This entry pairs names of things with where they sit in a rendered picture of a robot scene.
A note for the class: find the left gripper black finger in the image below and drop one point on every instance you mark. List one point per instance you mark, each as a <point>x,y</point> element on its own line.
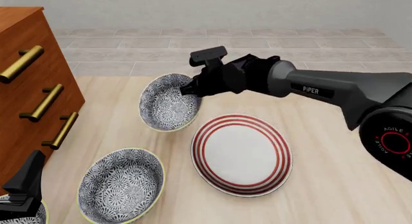
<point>27,173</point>

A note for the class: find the wooden cabinet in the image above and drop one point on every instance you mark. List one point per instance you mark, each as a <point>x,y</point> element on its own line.
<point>19,105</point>

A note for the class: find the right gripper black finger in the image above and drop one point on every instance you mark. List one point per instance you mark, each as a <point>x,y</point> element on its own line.
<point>190,90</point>
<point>199,78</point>

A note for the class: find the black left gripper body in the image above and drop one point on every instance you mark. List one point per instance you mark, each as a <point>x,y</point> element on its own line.
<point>17,207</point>

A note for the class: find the white plate with red rings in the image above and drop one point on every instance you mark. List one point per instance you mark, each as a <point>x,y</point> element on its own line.
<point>241,154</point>

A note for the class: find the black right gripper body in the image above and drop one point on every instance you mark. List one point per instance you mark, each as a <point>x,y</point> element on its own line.
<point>219,81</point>

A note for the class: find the patterned black and white bowl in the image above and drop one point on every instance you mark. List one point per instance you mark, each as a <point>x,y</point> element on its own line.
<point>122,185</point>
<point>164,108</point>
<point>40,214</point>

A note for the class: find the grey and black right robot arm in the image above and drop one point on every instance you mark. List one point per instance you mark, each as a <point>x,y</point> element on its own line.
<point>338,91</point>

